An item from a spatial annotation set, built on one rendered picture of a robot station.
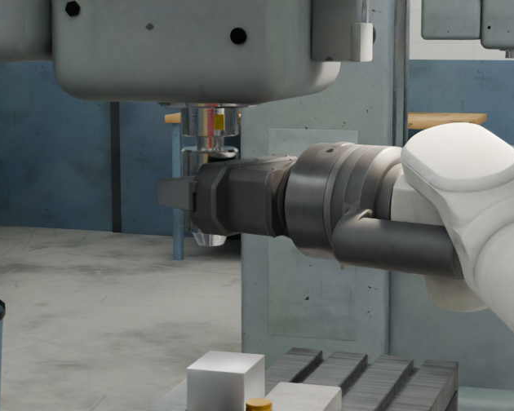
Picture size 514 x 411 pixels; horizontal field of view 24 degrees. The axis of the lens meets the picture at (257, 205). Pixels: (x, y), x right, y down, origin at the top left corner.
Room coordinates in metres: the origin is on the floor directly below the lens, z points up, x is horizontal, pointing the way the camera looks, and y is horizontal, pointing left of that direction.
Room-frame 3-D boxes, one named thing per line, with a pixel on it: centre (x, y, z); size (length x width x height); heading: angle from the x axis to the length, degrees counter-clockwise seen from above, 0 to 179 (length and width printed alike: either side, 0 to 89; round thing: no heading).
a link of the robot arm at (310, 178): (0.91, -0.03, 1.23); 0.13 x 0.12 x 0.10; 141
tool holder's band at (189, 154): (0.97, 0.04, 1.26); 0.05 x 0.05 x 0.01
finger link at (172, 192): (0.94, 0.06, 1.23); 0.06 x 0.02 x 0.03; 51
